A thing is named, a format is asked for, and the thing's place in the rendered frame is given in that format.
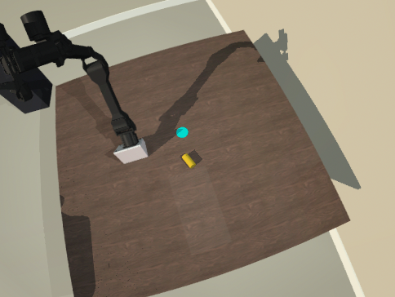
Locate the yellow tall cylinder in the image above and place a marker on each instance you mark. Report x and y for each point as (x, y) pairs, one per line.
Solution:
(189, 160)

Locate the cyan circle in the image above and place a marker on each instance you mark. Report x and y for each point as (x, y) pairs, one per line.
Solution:
(182, 132)

